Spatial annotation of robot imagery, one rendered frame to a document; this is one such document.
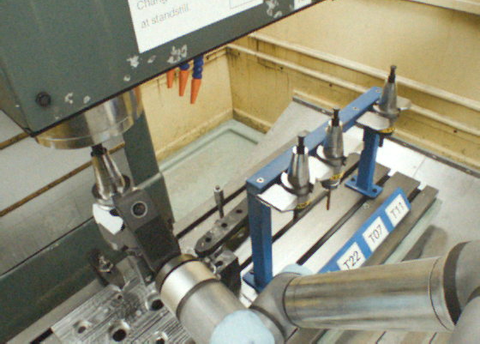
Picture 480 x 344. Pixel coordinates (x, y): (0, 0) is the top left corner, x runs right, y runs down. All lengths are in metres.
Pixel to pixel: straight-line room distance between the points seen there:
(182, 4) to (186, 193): 1.40
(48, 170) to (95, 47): 0.81
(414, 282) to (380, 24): 1.07
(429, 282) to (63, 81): 0.37
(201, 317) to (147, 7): 0.35
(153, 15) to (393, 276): 0.35
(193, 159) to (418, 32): 1.09
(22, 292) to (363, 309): 1.05
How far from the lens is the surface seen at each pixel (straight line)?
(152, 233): 0.57
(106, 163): 0.64
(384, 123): 0.97
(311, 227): 1.14
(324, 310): 0.55
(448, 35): 1.33
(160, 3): 0.38
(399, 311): 0.47
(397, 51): 1.42
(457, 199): 1.45
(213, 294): 0.53
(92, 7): 0.34
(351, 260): 1.03
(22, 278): 1.32
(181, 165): 1.89
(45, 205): 1.19
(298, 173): 0.75
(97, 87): 0.36
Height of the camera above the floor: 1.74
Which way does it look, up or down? 39 degrees down
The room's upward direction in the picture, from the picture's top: 5 degrees counter-clockwise
